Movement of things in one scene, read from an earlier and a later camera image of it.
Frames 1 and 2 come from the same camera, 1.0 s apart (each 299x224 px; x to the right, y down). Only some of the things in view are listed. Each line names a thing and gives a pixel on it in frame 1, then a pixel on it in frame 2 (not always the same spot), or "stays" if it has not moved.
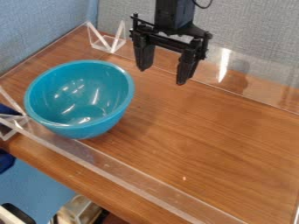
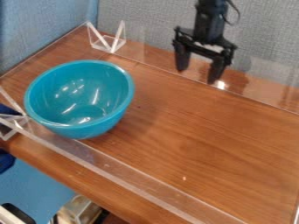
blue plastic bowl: (78, 97) stays
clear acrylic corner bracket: (104, 42) stays
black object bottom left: (16, 213) stays
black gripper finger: (144, 49) -> (182, 53)
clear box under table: (79, 211) stays
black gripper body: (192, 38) -> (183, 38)
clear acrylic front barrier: (122, 171) stays
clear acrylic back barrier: (254, 68) stays
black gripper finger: (188, 62) -> (218, 68)
